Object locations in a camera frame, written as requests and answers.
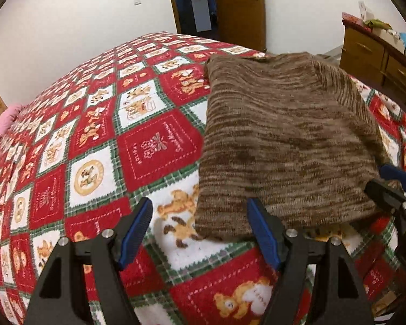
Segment brown wooden door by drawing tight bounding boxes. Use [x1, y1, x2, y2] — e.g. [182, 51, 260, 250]
[215, 0, 266, 51]

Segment brown knitted sweater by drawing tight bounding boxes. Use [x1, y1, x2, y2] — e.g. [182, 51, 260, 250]
[195, 52, 389, 238]

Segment red christmas bear bedspread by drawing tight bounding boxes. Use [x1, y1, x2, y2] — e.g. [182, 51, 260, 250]
[0, 32, 406, 324]

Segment items on dresser top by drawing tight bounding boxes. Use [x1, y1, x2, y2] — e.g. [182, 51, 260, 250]
[342, 1, 406, 56]

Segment pink folded blanket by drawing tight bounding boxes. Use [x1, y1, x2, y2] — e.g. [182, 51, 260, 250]
[0, 104, 24, 137]

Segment wooden dresser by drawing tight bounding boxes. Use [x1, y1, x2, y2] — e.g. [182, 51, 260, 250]
[339, 13, 406, 105]

